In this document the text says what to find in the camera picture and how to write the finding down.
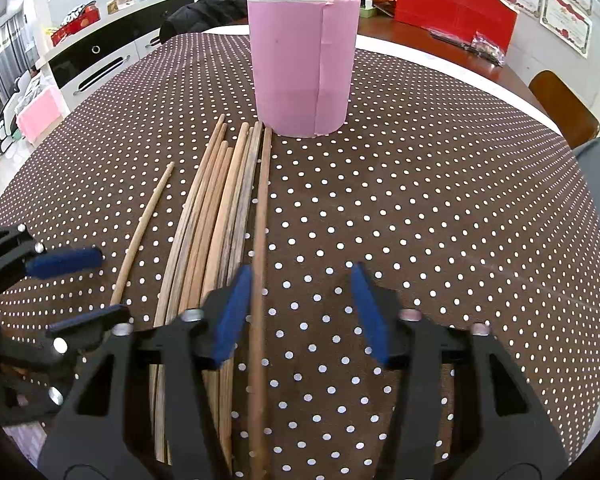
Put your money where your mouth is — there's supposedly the pale wooden chopstick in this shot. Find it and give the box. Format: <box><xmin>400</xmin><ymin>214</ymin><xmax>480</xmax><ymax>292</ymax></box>
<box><xmin>219</xmin><ymin>122</ymin><xmax>262</xmax><ymax>468</ymax></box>

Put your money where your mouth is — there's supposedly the tan wooden chopstick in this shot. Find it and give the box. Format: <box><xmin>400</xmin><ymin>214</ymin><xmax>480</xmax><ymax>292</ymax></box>
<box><xmin>178</xmin><ymin>140</ymin><xmax>233</xmax><ymax>314</ymax></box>

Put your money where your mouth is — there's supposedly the pink cylindrical utensil holder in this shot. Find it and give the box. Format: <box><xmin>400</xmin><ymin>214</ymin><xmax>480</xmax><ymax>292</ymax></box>
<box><xmin>247</xmin><ymin>0</ymin><xmax>361</xmax><ymax>138</ymax></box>

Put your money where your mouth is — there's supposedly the lone light wooden chopstick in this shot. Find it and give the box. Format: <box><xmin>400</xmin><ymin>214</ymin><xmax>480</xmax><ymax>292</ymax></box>
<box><xmin>110</xmin><ymin>162</ymin><xmax>175</xmax><ymax>304</ymax></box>

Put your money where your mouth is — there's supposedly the dark brown wooden chopstick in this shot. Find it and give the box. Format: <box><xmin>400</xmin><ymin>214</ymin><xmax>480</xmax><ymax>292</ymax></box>
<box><xmin>248</xmin><ymin>127</ymin><xmax>272</xmax><ymax>479</ymax></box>

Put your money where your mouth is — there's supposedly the white black sideboard cabinet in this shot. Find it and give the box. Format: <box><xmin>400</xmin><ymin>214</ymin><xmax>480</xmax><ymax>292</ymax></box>
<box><xmin>36</xmin><ymin>0</ymin><xmax>194</xmax><ymax>110</ymax></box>

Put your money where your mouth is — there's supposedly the brown polka dot tablecloth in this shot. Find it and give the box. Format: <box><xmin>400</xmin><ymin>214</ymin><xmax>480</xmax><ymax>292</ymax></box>
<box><xmin>0</xmin><ymin>34</ymin><xmax>600</xmax><ymax>479</ymax></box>

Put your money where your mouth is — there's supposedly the red box on sideboard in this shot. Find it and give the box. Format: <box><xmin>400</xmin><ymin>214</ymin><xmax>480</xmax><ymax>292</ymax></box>
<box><xmin>50</xmin><ymin>0</ymin><xmax>100</xmax><ymax>46</ymax></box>

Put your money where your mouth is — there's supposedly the black jacket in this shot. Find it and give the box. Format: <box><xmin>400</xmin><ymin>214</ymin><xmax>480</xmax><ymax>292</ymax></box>
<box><xmin>159</xmin><ymin>0</ymin><xmax>248</xmax><ymax>44</ymax></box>

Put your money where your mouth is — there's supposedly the brown wooden chair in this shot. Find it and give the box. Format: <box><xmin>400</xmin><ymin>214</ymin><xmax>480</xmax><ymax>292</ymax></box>
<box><xmin>528</xmin><ymin>70</ymin><xmax>600</xmax><ymax>148</ymax></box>

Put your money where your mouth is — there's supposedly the red gift bag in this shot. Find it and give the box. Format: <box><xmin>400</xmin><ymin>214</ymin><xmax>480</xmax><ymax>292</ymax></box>
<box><xmin>394</xmin><ymin>0</ymin><xmax>517</xmax><ymax>52</ymax></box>

